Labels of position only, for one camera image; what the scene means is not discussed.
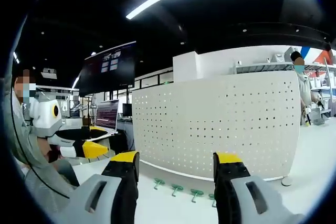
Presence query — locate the open laptop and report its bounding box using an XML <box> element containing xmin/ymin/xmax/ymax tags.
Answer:
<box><xmin>89</xmin><ymin>99</ymin><xmax>120</xmax><ymax>136</ymax></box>

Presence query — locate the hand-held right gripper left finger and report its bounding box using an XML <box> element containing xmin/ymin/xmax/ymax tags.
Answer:
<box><xmin>69</xmin><ymin>150</ymin><xmax>141</xmax><ymax>224</ymax></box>

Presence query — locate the person in grey shirt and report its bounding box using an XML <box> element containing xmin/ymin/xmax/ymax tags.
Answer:
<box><xmin>4</xmin><ymin>87</ymin><xmax>79</xmax><ymax>209</ymax></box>

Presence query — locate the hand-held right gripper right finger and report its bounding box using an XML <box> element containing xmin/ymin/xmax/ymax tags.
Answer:
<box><xmin>212</xmin><ymin>152</ymin><xmax>305</xmax><ymax>224</ymax></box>

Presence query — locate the metal storage shelf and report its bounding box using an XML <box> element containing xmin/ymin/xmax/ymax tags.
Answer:
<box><xmin>233</xmin><ymin>60</ymin><xmax>336</xmax><ymax>120</ymax></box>

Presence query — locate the white perforated mounting plate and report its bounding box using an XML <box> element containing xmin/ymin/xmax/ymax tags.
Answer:
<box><xmin>131</xmin><ymin>70</ymin><xmax>302</xmax><ymax>182</ymax></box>

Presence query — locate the large dark hanging screen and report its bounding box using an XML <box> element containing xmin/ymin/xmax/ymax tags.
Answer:
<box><xmin>78</xmin><ymin>40</ymin><xmax>137</xmax><ymax>98</ymax></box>

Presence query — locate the ceiling mounted white unit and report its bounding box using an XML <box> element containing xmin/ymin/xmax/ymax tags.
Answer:
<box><xmin>40</xmin><ymin>67</ymin><xmax>58</xmax><ymax>80</ymax></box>

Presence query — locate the small black monitor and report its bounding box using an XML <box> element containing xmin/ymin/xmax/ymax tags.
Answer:
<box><xmin>122</xmin><ymin>103</ymin><xmax>133</xmax><ymax>117</ymax></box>

